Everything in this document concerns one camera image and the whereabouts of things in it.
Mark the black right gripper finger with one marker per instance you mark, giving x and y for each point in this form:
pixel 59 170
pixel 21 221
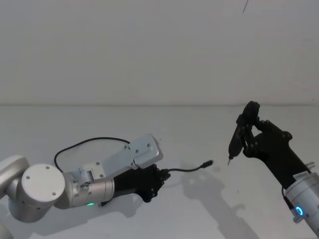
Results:
pixel 261 125
pixel 247 137

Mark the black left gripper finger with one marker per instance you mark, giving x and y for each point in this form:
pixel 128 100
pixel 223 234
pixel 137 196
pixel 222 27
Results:
pixel 164 174
pixel 161 183

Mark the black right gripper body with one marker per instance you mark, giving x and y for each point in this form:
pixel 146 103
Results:
pixel 276 152

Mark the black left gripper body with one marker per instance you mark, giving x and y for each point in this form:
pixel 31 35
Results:
pixel 134 183

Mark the black pen-shaped tool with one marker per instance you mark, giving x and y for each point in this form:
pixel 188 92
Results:
pixel 234 147

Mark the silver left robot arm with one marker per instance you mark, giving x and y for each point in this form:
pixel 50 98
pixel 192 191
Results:
pixel 42 184

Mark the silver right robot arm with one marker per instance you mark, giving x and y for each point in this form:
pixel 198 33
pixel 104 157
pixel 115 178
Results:
pixel 309 199

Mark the white table cloth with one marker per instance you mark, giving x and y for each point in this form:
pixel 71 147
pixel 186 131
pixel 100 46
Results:
pixel 149 224

